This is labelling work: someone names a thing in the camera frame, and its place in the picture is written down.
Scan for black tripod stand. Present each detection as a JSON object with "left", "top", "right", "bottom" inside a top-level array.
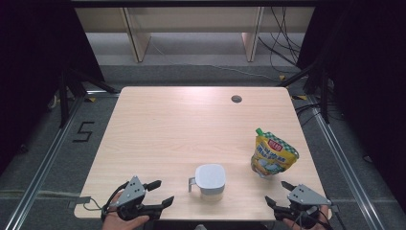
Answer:
[
  {"left": 276, "top": 58, "right": 332, "bottom": 125},
  {"left": 56, "top": 67, "right": 120, "bottom": 128}
]

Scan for light wooden shelf unit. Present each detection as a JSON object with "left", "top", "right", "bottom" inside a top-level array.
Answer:
[{"left": 75, "top": 7, "right": 315, "bottom": 63}]

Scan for thin white floor cable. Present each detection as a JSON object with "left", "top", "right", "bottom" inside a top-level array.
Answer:
[{"left": 149, "top": 40, "right": 276, "bottom": 81}]

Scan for person's left hand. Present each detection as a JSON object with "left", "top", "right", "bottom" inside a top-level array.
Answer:
[{"left": 101, "top": 191, "right": 151, "bottom": 230}]

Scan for yellow green spout pouch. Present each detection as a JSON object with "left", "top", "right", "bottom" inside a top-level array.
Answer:
[{"left": 250, "top": 127, "right": 301, "bottom": 179}]

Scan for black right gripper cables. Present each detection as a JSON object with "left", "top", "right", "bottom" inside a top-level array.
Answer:
[{"left": 294, "top": 206, "right": 335, "bottom": 230}]

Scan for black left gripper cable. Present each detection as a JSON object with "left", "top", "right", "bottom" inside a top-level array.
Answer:
[{"left": 101, "top": 180, "right": 130, "bottom": 222}]

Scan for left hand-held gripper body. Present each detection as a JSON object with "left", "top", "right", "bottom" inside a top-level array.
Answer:
[{"left": 108, "top": 175, "right": 162, "bottom": 222}]

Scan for white lidded cup with handle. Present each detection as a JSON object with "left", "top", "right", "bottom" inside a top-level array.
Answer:
[{"left": 188, "top": 163, "right": 227, "bottom": 202}]

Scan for black floor cables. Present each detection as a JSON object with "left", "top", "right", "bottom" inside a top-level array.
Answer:
[{"left": 294, "top": 103, "right": 322, "bottom": 127}]

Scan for person's right hand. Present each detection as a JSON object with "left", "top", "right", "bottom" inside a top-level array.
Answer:
[{"left": 282, "top": 204, "right": 331, "bottom": 230}]

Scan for thin gripper wire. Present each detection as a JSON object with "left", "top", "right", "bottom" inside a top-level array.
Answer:
[{"left": 82, "top": 196, "right": 105, "bottom": 213}]

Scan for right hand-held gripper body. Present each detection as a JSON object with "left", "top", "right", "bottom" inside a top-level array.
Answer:
[{"left": 275, "top": 184, "right": 333, "bottom": 230}]

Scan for grey tape strip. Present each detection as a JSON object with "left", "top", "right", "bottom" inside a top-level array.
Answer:
[{"left": 67, "top": 195, "right": 92, "bottom": 209}]

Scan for bundle of black cables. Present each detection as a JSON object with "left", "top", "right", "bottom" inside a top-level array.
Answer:
[{"left": 258, "top": 7, "right": 303, "bottom": 75}]

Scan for aluminium floor rail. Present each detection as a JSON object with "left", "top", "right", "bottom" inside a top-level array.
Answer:
[
  {"left": 306, "top": 95, "right": 388, "bottom": 230},
  {"left": 4, "top": 92, "right": 88, "bottom": 230}
]

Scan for black curtain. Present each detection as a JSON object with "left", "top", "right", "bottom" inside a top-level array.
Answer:
[
  {"left": 0, "top": 0, "right": 106, "bottom": 175},
  {"left": 296, "top": 0, "right": 406, "bottom": 214}
]

